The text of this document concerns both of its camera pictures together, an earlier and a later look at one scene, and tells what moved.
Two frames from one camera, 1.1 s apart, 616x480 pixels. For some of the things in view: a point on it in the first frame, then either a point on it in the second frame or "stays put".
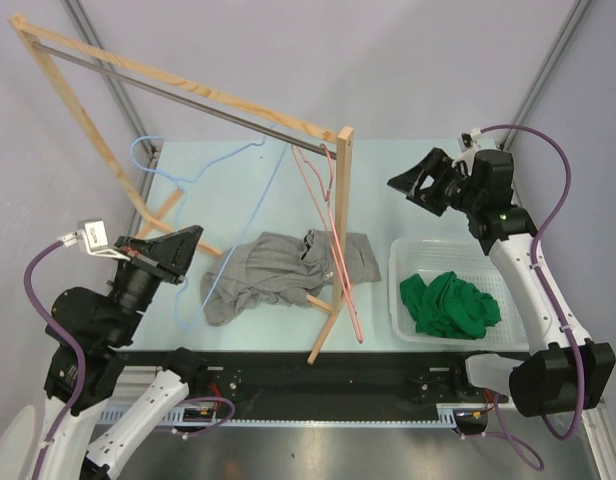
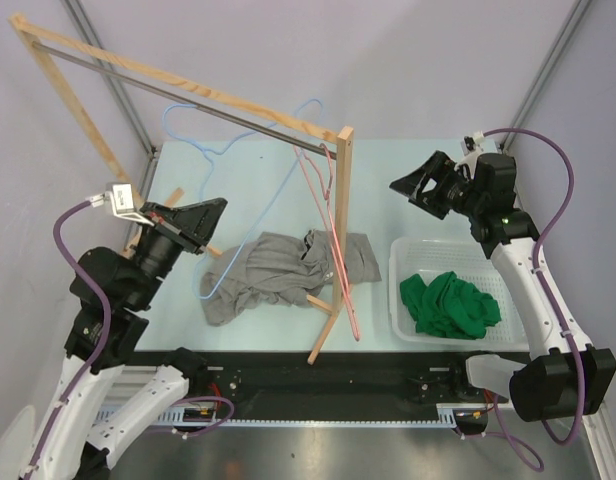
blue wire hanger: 196,320 → 210,169
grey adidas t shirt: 285,271 stays put
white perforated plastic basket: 468,259 stays put
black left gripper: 169,255 → 192,225
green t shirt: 448,307 stays put
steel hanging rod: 186,99 stays put
